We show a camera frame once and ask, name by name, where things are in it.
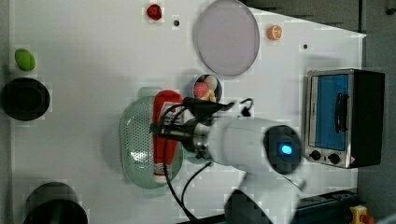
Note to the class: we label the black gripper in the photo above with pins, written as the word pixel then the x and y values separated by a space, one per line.
pixel 194 133

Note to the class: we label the red ketchup bottle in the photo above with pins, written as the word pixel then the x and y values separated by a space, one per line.
pixel 164 149

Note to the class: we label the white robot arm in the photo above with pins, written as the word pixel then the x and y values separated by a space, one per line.
pixel 267 151

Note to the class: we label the green oval strainer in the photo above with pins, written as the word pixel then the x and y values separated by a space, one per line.
pixel 149 161

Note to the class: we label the dark bowl of toy food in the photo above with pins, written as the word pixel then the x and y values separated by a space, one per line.
pixel 207 88

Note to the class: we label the green mug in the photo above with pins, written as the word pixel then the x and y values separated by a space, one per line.
pixel 195 158

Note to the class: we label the lilac round plate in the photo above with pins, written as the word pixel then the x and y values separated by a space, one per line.
pixel 228 37

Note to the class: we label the orange slice toy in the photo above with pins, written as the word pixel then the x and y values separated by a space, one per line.
pixel 274 32

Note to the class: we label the silver black toaster oven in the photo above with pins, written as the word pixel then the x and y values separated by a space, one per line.
pixel 344 117

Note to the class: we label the black cylinder container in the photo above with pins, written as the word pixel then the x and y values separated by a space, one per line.
pixel 54 203

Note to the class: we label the black round pot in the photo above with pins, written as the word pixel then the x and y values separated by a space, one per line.
pixel 25 99

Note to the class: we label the green toy fruit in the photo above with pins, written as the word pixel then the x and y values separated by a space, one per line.
pixel 25 59

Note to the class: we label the yellow red clamp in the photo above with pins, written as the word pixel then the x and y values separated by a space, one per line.
pixel 360 215

